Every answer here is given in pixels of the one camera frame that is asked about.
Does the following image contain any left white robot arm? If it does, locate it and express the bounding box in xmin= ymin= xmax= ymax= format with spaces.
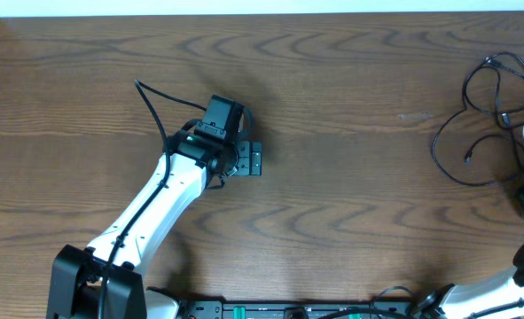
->
xmin=46 ymin=95 xmax=262 ymax=318

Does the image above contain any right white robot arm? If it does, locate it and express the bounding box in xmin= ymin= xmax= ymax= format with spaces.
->
xmin=411 ymin=244 xmax=524 ymax=319

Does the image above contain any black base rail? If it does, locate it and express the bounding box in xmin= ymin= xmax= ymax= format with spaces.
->
xmin=175 ymin=294 xmax=422 ymax=319

